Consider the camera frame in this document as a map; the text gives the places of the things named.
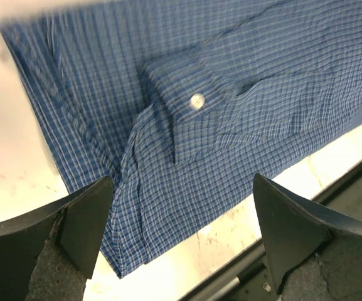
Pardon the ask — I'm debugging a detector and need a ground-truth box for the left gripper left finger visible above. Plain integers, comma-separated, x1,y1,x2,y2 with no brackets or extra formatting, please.
0,177,113,300

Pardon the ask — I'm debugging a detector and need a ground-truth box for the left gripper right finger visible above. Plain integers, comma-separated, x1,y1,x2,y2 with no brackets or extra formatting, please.
253,174,362,300

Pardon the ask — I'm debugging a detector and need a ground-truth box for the blue checkered long sleeve shirt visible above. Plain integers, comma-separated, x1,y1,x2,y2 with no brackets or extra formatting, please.
0,1,362,277

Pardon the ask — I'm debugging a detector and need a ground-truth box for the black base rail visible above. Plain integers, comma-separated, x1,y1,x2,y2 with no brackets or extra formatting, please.
185,161,362,300

